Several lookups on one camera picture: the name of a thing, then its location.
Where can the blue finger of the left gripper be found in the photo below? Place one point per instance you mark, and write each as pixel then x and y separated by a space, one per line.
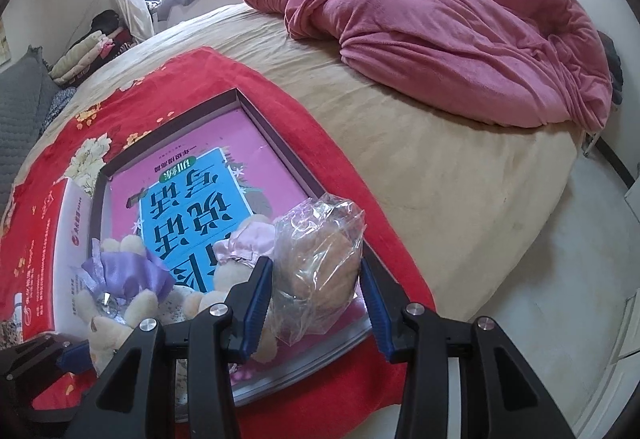
pixel 75 358

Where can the red tissue box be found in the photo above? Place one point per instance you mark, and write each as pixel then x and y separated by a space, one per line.
pixel 40 262

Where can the white duck plush toy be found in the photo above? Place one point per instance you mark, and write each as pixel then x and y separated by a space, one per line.
pixel 124 284

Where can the pink crumpled quilt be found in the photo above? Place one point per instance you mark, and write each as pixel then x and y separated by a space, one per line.
pixel 519 63

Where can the clear bag with brown item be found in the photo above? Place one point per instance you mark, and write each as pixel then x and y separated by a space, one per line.
pixel 316 261

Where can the grey quilted headboard cushion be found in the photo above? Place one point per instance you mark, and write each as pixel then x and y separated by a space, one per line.
pixel 27 92

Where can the grey tray with pink book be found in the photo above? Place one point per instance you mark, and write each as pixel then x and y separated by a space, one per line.
pixel 195 179

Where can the beige bed sheet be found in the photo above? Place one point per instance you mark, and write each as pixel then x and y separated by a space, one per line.
pixel 466 199

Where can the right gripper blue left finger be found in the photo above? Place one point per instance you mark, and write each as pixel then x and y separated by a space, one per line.
pixel 249 303

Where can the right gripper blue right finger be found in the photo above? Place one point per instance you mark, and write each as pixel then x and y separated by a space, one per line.
pixel 386 300

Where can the folded blankets stack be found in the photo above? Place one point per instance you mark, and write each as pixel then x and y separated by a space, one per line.
pixel 90 54

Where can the beige bear plush pink bow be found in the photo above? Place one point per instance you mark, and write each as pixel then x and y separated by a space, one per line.
pixel 237 256

